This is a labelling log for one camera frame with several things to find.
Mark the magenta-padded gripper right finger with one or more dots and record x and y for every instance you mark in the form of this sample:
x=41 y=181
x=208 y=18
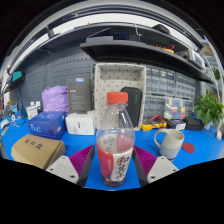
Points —
x=161 y=168

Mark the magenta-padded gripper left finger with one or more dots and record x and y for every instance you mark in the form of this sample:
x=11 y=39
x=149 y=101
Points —
x=63 y=168

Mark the clear red-capped drink bottle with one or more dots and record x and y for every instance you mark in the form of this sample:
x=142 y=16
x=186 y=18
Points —
x=115 y=146

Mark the beige ceramic mug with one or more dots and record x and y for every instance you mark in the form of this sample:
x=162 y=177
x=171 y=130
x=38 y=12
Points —
x=171 y=144

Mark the brown cardboard box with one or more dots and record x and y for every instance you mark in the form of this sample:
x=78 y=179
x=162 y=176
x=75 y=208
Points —
x=36 y=150

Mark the yellow multimeter with red leads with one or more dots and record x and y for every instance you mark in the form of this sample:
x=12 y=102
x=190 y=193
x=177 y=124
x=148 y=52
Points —
x=154 y=125

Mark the dark box with white label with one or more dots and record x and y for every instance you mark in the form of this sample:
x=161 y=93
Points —
x=176 y=125

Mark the blue product box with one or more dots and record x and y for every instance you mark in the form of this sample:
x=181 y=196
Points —
x=46 y=125

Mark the white product box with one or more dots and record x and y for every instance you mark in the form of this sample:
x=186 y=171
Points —
x=80 y=123

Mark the flat black case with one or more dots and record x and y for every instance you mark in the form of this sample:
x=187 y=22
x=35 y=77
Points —
x=194 y=124

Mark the grey small-parts drawer cabinet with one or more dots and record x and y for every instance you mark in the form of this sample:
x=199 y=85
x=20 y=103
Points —
x=160 y=80
x=186 y=86
x=189 y=106
x=153 y=106

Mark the small white box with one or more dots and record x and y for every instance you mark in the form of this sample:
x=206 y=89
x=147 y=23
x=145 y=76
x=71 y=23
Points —
x=32 y=111

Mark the small white charger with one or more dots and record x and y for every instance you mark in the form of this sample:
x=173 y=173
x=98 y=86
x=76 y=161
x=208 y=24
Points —
x=219 y=135

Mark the purple plastic bag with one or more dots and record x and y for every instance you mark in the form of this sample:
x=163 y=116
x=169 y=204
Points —
x=55 y=99

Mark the black rectangular pouch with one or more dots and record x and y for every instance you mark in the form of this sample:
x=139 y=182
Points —
x=135 y=103

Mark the dark grey upright box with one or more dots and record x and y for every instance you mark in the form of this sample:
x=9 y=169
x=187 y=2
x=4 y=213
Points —
x=79 y=96

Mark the green potted plant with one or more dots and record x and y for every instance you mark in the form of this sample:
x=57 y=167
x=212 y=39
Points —
x=209 y=108

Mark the white perforated tray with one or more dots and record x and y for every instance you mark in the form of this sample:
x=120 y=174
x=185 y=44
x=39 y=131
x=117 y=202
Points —
x=113 y=78

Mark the black overhead shelf unit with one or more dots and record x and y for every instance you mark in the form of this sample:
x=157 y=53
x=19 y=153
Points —
x=126 y=51

